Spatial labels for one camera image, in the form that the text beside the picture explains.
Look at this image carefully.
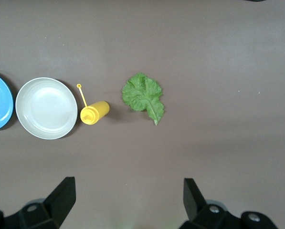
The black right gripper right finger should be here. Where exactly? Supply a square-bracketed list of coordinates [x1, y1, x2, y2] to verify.
[179, 177, 280, 229]

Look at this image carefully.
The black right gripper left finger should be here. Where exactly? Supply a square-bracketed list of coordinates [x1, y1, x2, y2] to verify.
[0, 176, 76, 229]

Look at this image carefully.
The yellow squeeze bottle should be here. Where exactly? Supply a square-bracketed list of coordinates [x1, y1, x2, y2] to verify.
[76, 83, 110, 125]

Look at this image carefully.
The green lettuce leaf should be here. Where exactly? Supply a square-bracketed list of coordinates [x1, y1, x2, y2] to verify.
[121, 72, 165, 126]

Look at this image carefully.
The beige plate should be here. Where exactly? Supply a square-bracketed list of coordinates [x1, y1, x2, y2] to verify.
[15, 77, 78, 140]

